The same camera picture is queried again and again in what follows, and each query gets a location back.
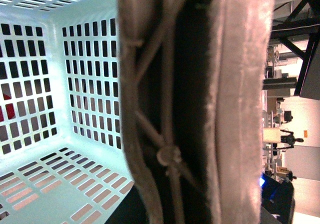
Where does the light blue plastic basket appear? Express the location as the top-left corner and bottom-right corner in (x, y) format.
(0, 0), (134, 224)

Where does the brown basket handle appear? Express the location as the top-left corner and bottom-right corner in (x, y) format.
(118, 0), (275, 224)

